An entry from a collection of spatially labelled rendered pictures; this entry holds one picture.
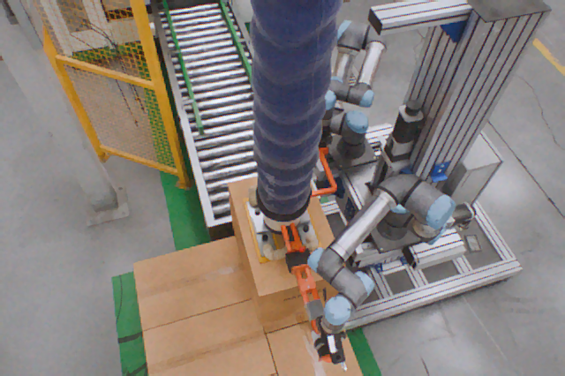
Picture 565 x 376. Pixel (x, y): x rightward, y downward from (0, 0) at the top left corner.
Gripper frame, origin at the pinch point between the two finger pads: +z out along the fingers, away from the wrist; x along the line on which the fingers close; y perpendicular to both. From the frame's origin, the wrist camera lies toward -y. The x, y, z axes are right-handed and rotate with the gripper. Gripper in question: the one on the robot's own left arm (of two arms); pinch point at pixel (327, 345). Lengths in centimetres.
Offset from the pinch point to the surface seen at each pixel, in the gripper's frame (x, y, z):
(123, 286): 98, 99, 120
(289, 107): 3, 49, -74
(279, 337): 10, 24, 66
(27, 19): 90, 159, -42
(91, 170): 100, 162, 72
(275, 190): 6, 52, -29
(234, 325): 31, 37, 66
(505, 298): -148, 23, 122
